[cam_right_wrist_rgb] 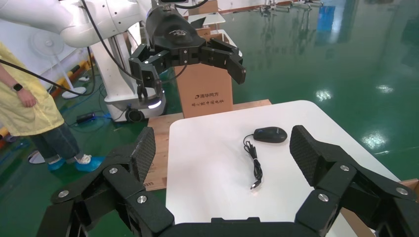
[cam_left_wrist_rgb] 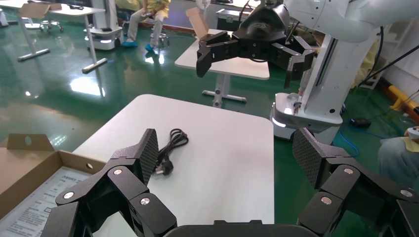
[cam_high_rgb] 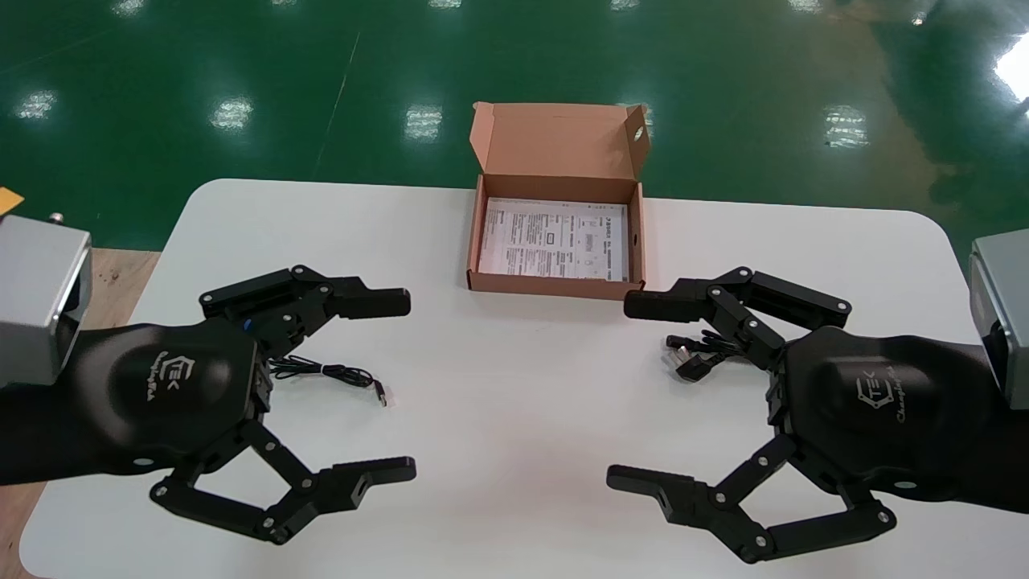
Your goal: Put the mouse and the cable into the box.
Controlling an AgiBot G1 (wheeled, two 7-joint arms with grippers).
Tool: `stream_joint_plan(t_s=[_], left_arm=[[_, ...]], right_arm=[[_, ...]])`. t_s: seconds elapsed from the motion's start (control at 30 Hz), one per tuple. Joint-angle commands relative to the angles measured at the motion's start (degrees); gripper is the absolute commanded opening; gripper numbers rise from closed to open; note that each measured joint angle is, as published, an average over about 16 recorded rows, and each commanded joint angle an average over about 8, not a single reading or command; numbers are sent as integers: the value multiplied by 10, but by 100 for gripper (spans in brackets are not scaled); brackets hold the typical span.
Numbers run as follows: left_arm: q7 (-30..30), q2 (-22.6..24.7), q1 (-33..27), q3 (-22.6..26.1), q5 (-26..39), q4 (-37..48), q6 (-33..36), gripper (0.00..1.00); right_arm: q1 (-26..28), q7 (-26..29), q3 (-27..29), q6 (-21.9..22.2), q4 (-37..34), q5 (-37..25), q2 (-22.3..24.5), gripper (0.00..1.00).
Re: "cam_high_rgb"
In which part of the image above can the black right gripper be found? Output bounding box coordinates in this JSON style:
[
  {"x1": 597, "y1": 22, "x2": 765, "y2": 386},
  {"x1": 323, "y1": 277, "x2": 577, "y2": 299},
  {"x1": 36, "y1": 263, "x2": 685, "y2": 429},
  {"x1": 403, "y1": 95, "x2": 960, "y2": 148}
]
[{"x1": 606, "y1": 325, "x2": 1029, "y2": 565}]

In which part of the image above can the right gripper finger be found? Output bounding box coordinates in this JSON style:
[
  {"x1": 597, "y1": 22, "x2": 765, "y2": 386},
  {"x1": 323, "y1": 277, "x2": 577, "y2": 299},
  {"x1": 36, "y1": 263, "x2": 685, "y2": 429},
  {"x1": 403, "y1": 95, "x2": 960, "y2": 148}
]
[{"x1": 623, "y1": 266, "x2": 853, "y2": 372}]

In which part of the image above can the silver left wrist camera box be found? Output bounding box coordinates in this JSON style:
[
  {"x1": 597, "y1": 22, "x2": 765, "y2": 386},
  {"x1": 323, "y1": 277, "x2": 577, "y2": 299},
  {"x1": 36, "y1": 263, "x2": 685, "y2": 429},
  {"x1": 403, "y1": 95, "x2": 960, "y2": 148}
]
[{"x1": 0, "y1": 212, "x2": 92, "y2": 388}]

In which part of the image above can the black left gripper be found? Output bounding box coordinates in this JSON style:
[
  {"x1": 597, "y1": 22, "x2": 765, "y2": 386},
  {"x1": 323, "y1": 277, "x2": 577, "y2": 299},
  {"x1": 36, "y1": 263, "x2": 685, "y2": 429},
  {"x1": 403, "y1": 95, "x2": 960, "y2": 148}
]
[{"x1": 0, "y1": 265, "x2": 417, "y2": 546}]

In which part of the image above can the printed white paper manual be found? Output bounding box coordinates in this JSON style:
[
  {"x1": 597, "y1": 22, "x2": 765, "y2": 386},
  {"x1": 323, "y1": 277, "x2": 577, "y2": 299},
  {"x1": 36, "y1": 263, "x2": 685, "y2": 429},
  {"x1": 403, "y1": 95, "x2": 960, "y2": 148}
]
[{"x1": 478, "y1": 196, "x2": 630, "y2": 283}]

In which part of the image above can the brown cardboard storage box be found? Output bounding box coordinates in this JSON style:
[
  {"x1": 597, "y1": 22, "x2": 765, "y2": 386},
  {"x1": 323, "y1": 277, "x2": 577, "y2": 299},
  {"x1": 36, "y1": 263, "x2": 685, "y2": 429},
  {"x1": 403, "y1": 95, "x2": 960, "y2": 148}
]
[{"x1": 466, "y1": 101, "x2": 651, "y2": 302}]

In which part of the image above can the thick black plug cable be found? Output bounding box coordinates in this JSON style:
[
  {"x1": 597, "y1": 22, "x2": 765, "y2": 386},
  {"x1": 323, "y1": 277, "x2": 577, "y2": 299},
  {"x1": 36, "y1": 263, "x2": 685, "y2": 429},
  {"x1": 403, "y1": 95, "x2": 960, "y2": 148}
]
[{"x1": 664, "y1": 328, "x2": 753, "y2": 384}]

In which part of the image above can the thin black USB cable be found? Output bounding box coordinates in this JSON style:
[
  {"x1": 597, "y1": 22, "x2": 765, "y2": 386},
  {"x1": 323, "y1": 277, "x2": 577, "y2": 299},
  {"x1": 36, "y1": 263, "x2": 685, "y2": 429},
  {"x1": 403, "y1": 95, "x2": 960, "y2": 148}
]
[{"x1": 268, "y1": 355, "x2": 389, "y2": 408}]

